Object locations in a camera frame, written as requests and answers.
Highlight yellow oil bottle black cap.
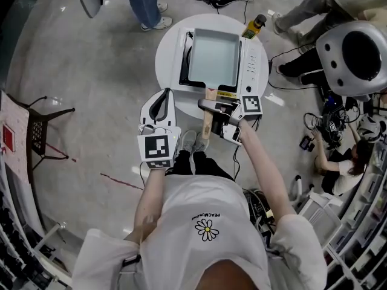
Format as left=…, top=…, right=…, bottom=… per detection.
left=241, top=14, right=267, bottom=40

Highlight black metal chair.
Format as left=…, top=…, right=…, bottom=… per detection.
left=6, top=94, right=76, bottom=172

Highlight square frying pan wooden handle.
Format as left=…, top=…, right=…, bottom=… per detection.
left=187, top=28, right=242, bottom=140

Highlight person's black trousers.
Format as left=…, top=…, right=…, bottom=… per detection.
left=164, top=149, right=235, bottom=182

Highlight small black device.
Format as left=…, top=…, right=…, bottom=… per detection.
left=299, top=135, right=316, bottom=153

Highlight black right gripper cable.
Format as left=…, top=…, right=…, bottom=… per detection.
left=232, top=144, right=242, bottom=181

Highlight round white table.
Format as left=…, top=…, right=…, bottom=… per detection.
left=155, top=13, right=270, bottom=122

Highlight white drawer cart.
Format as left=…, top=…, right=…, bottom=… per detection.
left=297, top=190, right=345, bottom=248

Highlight person's grey sneaker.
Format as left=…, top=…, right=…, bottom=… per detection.
left=178, top=129, right=198, bottom=155
left=193, top=131, right=210, bottom=152

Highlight white helmet shell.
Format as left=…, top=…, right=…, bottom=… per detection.
left=356, top=114, right=384, bottom=144

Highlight dark storage shelf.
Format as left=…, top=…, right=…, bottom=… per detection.
left=0, top=188, right=74, bottom=290

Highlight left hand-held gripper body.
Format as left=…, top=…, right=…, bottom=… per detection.
left=137, top=121, right=181, bottom=171

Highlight tangle of black cables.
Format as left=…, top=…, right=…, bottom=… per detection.
left=303, top=95, right=361, bottom=151

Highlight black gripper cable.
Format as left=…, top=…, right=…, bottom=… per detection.
left=232, top=144, right=242, bottom=181
left=138, top=161, right=146, bottom=190

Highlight red book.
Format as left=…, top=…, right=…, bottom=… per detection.
left=2, top=123, right=16, bottom=153

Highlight white tube frame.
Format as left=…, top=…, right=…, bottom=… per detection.
left=289, top=175, right=316, bottom=205

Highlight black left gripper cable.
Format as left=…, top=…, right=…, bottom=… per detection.
left=138, top=161, right=146, bottom=190

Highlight large grey domed shell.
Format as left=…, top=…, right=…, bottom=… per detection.
left=315, top=20, right=387, bottom=98

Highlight person's left forearm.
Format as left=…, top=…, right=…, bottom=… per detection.
left=124, top=165, right=170, bottom=245

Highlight white storage shelf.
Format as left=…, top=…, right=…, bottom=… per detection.
left=322, top=140, right=387, bottom=290

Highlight person's right forearm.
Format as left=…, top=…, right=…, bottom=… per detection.
left=238, top=118, right=299, bottom=224

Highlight person's grey left sneaker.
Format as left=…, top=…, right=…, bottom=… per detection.
left=178, top=129, right=198, bottom=155

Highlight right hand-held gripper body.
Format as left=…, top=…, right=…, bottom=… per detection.
left=211, top=95, right=264, bottom=146

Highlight person's grey right sneaker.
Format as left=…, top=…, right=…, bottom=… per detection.
left=193, top=131, right=210, bottom=152

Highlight person's white flower t-shirt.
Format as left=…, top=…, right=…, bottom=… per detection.
left=71, top=173, right=329, bottom=290

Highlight cable pack on person's waist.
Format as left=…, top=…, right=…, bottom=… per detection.
left=241, top=187, right=276, bottom=245

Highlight white portable stove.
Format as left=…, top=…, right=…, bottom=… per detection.
left=172, top=27, right=263, bottom=99

